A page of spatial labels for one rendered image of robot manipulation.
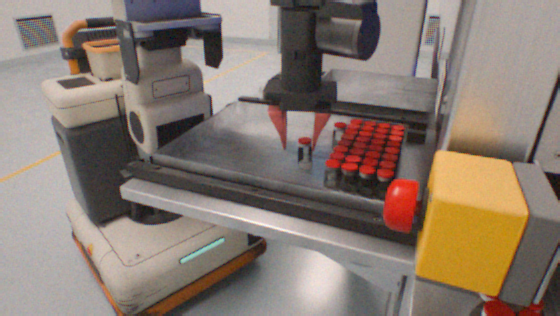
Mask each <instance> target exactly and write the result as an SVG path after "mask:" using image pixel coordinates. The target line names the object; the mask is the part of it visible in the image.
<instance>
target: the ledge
mask: <svg viewBox="0 0 560 316"><path fill-rule="evenodd" d="M475 298H476V296H473V295H470V294H466V293H463V292H459V291H455V290H449V289H445V288H442V287H438V286H434V285H431V284H428V283H424V282H421V281H417V280H412V281H411V284H410V288H409V292H408V300H407V310H406V316H469V315H470V312H471V309H472V306H473V304H474V301H475Z"/></svg>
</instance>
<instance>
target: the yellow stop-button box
mask: <svg viewBox="0 0 560 316"><path fill-rule="evenodd" d="M421 201H422V203H421V208H420V213H419V216H417V223H416V229H417V231H418V241H417V252H416V259H415V265H414V268H415V271H416V274H417V275H418V276H420V277H423V278H426V279H430V280H433V281H437V282H440V283H444V284H448V285H451V286H455V287H458V288H461V289H463V288H465V289H469V290H472V291H476V292H480V293H483V294H486V295H490V296H495V295H497V294H498V295H499V298H500V299H501V300H503V301H506V302H510V303H513V304H516V305H520V306H524V307H528V306H530V303H531V301H532V299H533V297H534V295H535V293H536V291H537V289H538V287H539V285H540V283H541V281H542V279H543V276H544V274H545V270H546V268H547V266H548V264H549V261H550V260H551V258H552V256H553V254H554V252H555V249H556V247H557V245H558V243H559V241H560V202H559V201H558V200H557V198H556V196H555V194H554V192H553V190H552V188H551V186H550V184H549V182H548V180H547V178H546V176H545V174H544V173H543V171H542V169H541V167H540V166H539V165H534V164H528V163H522V162H513V165H512V164H511V163H510V162H508V161H505V160H499V159H493V158H487V157H481V156H474V155H468V154H463V153H456V152H450V151H443V150H439V151H437V152H436V154H435V155H434V156H433V160H432V168H431V173H430V176H429V181H428V185H427V188H426V187H425V189H423V192H422V196H421Z"/></svg>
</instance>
